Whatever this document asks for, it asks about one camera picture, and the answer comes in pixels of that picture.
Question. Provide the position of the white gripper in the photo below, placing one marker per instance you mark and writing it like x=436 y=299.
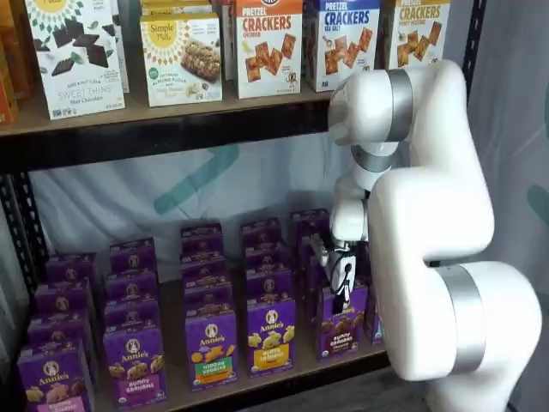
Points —
x=339 y=274

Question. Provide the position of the purple Annie's box brown patch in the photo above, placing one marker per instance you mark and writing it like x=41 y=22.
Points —
x=343 y=339

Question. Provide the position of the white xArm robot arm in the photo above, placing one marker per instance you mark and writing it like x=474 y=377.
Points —
x=429 y=214

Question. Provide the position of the purple Annie's box teal patch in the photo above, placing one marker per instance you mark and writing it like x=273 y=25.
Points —
x=374 y=326

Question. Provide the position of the purple Annie's box yellow patch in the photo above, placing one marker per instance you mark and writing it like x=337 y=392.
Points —
x=271 y=339

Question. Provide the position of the purple Annie's hidden veggies box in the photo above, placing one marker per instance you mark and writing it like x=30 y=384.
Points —
x=212 y=352

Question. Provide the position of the purple Annie's bunny grahams box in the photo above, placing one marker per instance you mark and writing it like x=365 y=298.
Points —
x=135 y=369

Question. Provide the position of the orange cheddar pretzel crackers box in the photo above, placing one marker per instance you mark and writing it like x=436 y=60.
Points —
x=270 y=77

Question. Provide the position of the blue sea salt crackers box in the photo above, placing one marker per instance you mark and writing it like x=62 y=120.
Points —
x=343 y=64

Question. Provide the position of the Simple Mills almond bar box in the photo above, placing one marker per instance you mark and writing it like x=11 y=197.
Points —
x=180 y=86

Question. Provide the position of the yellow honey mustard crackers box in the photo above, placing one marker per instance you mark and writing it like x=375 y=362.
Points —
x=416 y=38

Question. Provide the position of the purple Annie's box pink patch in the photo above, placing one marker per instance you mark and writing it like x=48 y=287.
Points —
x=56 y=377

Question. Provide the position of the white Simple Mills box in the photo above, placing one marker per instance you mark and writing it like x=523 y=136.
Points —
x=121 y=51

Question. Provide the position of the yellow Simple Mills box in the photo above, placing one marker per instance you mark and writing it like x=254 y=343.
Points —
x=180 y=9

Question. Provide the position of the Sweet Thins mint chocolate box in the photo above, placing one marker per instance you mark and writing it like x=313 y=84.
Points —
x=73 y=86

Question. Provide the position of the orange snack box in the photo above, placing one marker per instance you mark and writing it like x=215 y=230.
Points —
x=17 y=13
x=7 y=86

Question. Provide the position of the white tarp with teal logo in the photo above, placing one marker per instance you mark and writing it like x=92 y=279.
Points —
x=257 y=180

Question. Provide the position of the black metal shelving rack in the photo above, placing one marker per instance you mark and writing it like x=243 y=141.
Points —
x=214 y=133

